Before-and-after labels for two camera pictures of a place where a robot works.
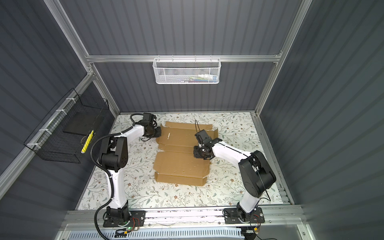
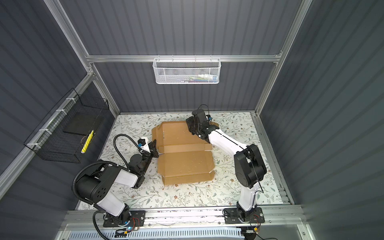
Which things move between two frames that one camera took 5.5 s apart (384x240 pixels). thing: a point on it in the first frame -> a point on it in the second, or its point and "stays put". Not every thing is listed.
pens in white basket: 199,78 stays put
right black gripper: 196,154 -> 189,120
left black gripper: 158,132 -> 151,151
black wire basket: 63,136 stays put
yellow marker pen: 85,147 stays put
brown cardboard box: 174,163 stays put
